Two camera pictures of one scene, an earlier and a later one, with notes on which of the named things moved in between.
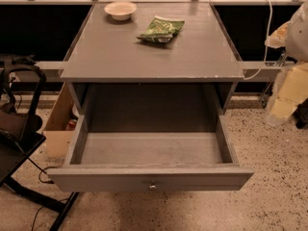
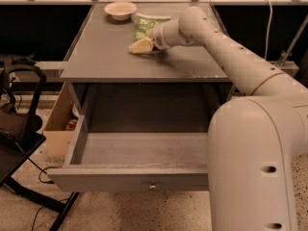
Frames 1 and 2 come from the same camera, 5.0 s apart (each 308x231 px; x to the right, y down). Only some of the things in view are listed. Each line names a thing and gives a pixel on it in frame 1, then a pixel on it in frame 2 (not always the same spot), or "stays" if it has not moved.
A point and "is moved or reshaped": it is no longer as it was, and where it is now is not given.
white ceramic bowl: x=120 y=11 stays
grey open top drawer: x=150 y=161 stays
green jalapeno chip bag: x=162 y=30 is moved or reshaped
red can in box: x=71 y=125 stays
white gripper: x=297 y=38 → x=158 y=37
